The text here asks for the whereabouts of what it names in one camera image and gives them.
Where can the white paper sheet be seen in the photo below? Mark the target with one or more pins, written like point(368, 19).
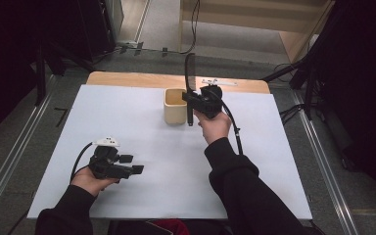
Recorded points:
point(163, 153)

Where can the black metal stand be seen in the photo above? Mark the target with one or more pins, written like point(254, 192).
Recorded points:
point(308, 88)
point(40, 75)

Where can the person's left hand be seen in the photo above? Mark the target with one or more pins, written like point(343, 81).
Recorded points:
point(86, 182)

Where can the light wooden shelf unit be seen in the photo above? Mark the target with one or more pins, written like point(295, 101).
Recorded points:
point(241, 19)

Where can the beige square cup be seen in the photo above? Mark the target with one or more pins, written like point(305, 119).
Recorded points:
point(175, 114)

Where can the person's right hand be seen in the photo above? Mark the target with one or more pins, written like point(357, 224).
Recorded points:
point(215, 127)

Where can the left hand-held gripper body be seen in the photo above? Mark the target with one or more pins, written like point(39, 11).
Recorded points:
point(106, 164)

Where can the person's red and dark clothing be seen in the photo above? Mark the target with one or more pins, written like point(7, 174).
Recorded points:
point(169, 227)

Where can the metal floor rail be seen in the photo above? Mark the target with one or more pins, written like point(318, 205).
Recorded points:
point(16, 150)
point(326, 169)

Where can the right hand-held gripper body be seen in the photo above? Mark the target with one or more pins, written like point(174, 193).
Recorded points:
point(209, 101)

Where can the black comb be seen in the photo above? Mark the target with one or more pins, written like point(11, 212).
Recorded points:
point(187, 70)

